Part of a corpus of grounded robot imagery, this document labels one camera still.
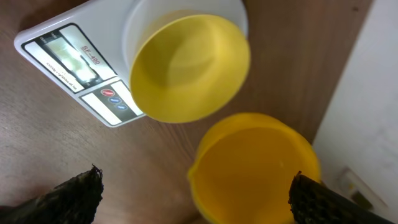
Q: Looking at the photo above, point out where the yellow plastic measuring scoop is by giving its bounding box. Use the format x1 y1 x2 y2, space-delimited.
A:
188 113 321 223

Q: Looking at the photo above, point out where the white digital kitchen scale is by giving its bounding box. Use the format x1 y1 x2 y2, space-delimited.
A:
13 0 249 128

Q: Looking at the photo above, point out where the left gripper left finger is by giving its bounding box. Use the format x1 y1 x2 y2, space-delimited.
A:
1 166 104 224

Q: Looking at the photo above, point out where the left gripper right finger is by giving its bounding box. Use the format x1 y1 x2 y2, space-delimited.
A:
288 172 393 224

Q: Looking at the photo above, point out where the pale yellow plastic bowl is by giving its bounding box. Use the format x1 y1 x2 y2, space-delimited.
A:
129 14 251 123

